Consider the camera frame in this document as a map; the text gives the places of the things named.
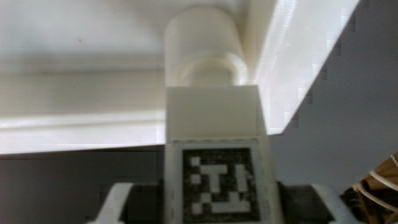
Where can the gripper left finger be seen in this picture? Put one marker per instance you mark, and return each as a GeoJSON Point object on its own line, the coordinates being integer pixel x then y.
{"type": "Point", "coordinates": [110, 211]}

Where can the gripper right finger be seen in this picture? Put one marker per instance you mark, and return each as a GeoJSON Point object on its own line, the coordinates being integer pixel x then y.
{"type": "Point", "coordinates": [335, 207]}

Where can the white square table top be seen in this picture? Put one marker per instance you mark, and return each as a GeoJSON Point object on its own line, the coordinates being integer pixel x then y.
{"type": "Point", "coordinates": [81, 65]}

